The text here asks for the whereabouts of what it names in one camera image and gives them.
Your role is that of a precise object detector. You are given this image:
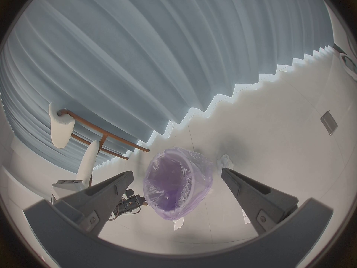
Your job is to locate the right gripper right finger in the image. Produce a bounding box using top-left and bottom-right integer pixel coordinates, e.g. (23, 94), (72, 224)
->
(221, 168), (299, 237)

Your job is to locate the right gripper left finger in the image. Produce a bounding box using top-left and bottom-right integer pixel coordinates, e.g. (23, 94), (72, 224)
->
(56, 170), (134, 237)

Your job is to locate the purple plastic bag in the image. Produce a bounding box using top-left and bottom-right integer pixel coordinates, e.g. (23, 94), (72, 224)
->
(143, 148), (214, 221)

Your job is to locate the white trash bin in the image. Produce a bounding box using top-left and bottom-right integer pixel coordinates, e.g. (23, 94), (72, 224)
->
(151, 150), (212, 217)

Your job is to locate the white cushioned wooden chair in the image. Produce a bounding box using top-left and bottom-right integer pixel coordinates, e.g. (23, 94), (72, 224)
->
(49, 102), (149, 195)

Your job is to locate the pale blue curtain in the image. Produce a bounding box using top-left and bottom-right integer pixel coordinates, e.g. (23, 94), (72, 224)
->
(0, 0), (335, 175)

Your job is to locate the white oval basin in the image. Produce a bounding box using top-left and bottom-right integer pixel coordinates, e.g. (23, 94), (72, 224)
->
(340, 53), (357, 80)

